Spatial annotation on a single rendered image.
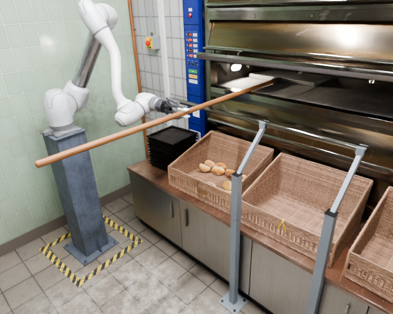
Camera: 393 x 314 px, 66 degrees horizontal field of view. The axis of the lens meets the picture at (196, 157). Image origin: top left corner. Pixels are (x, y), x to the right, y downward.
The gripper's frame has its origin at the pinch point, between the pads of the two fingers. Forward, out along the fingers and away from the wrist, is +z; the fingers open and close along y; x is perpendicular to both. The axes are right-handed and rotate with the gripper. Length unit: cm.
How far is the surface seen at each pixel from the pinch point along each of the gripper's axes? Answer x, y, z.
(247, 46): -55, -29, 1
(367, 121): -58, 3, 76
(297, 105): -57, 3, 38
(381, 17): -58, -45, 72
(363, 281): -8, 58, 102
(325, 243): 2, 38, 87
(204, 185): -8.0, 48.6, 7.0
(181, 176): -7, 49, -14
